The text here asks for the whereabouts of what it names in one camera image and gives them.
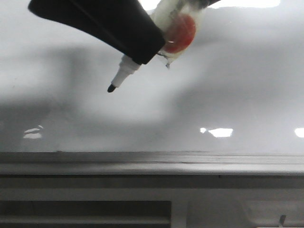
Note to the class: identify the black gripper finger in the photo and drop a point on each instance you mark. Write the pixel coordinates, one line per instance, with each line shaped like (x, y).
(122, 24)
(208, 2)

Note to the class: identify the white black whiteboard marker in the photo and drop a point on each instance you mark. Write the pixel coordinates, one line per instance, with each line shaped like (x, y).
(127, 67)

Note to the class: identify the white whiteboard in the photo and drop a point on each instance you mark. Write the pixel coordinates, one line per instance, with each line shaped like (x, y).
(239, 87)

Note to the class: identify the grey aluminium whiteboard frame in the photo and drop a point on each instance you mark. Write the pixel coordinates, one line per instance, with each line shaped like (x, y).
(148, 163)

